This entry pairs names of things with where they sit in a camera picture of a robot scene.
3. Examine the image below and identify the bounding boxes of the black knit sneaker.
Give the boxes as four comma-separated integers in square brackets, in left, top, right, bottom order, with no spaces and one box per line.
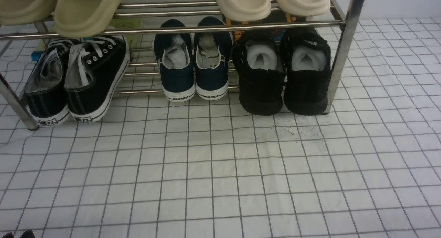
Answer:
[279,27,332,116]
[232,30,286,116]

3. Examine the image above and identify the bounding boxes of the silver metal shoe rack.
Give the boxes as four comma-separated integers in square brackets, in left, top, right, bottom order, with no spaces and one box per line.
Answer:
[1,0,365,130]

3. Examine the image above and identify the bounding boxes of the dark printed box behind rack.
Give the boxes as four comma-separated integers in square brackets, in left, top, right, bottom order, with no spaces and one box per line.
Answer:
[222,10,304,41]

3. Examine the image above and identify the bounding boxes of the green box behind rack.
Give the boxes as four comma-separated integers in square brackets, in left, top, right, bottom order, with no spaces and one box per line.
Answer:
[107,18,144,48]

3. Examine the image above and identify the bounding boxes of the blue object behind rack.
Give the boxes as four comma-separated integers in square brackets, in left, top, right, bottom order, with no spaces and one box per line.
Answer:
[31,51,43,62]

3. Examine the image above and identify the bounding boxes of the white grid-pattern floor cloth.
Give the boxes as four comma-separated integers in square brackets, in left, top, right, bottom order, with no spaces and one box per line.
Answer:
[0,17,441,238]

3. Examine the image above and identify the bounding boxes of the navy Warrior sneaker right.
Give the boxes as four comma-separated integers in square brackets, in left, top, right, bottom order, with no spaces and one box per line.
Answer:
[194,31,234,101]

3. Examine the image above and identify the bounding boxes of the navy warrior sneaker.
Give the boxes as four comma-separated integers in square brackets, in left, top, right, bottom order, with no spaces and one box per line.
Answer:
[194,31,234,101]
[152,33,196,102]

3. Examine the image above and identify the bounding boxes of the navy Warrior sneaker left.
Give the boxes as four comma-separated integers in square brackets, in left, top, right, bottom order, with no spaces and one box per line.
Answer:
[152,33,196,102]

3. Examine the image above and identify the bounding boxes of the beige slipper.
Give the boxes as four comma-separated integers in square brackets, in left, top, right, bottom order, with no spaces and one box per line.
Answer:
[216,0,271,22]
[276,0,331,17]

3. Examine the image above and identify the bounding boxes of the black canvas sneaker right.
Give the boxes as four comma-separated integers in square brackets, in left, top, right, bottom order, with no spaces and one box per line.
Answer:
[64,35,130,123]

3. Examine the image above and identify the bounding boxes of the black canvas sneaker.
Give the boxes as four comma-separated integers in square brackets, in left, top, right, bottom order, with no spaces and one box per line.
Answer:
[64,35,130,123]
[24,38,81,127]

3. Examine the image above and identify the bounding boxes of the beige slipper right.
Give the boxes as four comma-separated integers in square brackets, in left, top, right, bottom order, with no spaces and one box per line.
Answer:
[276,0,331,17]

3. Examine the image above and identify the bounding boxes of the olive green slipper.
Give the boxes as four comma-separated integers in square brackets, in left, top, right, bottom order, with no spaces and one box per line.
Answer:
[0,0,57,26]
[53,0,123,38]

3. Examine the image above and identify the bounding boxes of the black canvas sneaker left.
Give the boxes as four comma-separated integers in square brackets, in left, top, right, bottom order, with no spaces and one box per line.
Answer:
[24,38,81,127]

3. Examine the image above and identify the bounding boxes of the olive green slipper far left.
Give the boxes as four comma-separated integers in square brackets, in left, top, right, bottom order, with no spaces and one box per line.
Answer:
[0,0,57,26]

